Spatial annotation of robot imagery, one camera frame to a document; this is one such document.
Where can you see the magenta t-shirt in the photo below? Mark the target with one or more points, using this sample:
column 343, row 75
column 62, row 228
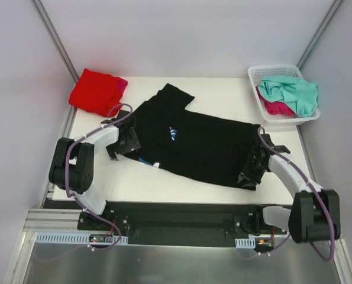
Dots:
column 275, row 108

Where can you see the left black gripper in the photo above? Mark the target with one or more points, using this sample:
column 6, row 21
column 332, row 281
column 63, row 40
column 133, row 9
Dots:
column 123, row 145

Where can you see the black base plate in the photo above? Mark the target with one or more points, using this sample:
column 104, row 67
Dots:
column 199, row 225

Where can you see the left aluminium frame post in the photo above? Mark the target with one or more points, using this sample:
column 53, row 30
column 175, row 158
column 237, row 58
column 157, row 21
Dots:
column 55, row 38

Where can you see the left white cable duct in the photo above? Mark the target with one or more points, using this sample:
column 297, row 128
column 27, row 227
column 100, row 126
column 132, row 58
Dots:
column 80, row 238

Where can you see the pink t-shirt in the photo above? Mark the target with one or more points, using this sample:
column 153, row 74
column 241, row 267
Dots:
column 121, row 85

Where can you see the white cable duct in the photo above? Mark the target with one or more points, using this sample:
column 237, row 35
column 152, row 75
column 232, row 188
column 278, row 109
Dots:
column 245, row 243
column 80, row 238

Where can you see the red t-shirt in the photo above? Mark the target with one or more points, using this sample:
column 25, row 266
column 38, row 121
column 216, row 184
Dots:
column 96, row 93

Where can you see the black daisy t-shirt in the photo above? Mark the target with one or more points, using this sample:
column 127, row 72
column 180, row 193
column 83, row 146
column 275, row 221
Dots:
column 197, row 146

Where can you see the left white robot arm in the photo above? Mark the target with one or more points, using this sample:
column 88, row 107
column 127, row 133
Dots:
column 72, row 166

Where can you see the white plastic basket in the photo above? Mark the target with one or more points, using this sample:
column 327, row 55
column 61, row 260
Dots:
column 256, row 73

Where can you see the right aluminium frame post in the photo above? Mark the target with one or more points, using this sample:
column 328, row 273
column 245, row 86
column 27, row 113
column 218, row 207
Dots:
column 319, row 32

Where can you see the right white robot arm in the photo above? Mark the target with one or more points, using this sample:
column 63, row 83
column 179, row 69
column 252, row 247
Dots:
column 315, row 211

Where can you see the right white cable duct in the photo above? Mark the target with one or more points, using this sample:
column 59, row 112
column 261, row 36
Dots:
column 245, row 243

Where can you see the teal t-shirt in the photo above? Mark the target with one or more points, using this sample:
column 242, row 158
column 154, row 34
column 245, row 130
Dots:
column 298, row 94

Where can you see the aluminium frame post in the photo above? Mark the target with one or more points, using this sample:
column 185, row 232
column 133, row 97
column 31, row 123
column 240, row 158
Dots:
column 319, row 32
column 55, row 38

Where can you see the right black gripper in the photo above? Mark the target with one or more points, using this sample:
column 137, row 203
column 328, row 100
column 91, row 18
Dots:
column 251, row 170

